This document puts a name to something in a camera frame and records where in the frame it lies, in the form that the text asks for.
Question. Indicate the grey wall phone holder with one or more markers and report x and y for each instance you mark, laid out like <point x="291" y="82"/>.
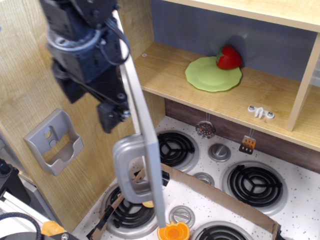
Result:
<point x="47" y="135"/>

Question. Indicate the grey toy microwave door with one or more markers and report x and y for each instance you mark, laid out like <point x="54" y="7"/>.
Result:
<point x="144" y="143"/>

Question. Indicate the white door latch clip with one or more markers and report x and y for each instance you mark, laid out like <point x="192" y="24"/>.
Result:
<point x="260" y="112"/>

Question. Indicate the stove burner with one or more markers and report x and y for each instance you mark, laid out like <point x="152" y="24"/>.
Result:
<point x="178" y="150"/>
<point x="132" y="221"/>
<point x="220" y="230"/>
<point x="256" y="184"/>

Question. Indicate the hanging silver spatula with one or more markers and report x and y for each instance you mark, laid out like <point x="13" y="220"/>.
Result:
<point x="248" y="143"/>

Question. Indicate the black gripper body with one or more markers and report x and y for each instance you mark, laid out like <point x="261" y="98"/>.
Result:
<point x="92" y="62"/>

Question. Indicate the front grey stove knob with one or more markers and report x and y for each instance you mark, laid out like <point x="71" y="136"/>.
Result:
<point x="182" y="213"/>

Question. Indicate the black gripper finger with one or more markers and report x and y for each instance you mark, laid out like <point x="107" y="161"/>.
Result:
<point x="71" y="89"/>
<point x="110" y="116"/>

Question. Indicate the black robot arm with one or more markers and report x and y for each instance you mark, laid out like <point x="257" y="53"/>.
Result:
<point x="73" y="18"/>

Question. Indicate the grey stove knob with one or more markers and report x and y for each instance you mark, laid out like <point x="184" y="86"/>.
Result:
<point x="205" y="177"/>
<point x="219" y="152"/>
<point x="182" y="213"/>

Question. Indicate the brown cardboard barrier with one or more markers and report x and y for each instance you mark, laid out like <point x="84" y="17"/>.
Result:
<point x="212" y="192"/>

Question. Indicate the front left stove burner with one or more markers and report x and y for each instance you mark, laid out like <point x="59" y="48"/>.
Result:
<point x="132" y="221"/>

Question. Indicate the red toy strawberry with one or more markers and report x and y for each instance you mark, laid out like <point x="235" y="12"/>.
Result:
<point x="228" y="58"/>

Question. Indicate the green toy plate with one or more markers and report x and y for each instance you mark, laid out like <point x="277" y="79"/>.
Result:
<point x="204" y="74"/>

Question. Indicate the orange toy near cable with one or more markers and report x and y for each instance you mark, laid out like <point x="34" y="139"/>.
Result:
<point x="51" y="228"/>

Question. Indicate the hanging silver skimmer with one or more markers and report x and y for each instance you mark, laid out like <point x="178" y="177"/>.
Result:
<point x="205" y="128"/>

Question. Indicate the middle grey stove knob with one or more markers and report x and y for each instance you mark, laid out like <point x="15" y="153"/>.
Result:
<point x="205" y="177"/>

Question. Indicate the orange toy pumpkin half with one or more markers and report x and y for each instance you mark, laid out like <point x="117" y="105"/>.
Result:
<point x="174" y="231"/>

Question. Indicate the back grey stove knob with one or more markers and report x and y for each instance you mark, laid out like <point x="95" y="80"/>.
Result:
<point x="219" y="152"/>

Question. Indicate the front right stove burner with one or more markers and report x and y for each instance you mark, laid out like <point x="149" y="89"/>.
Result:
<point x="220" y="230"/>

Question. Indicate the red toy fruit half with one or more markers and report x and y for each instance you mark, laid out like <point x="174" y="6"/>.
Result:
<point x="148" y="204"/>

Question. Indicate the back left stove burner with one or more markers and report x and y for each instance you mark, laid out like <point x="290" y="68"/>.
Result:
<point x="178" y="150"/>

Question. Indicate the back right stove burner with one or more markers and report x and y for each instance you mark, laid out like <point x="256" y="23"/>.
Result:
<point x="256" y="184"/>

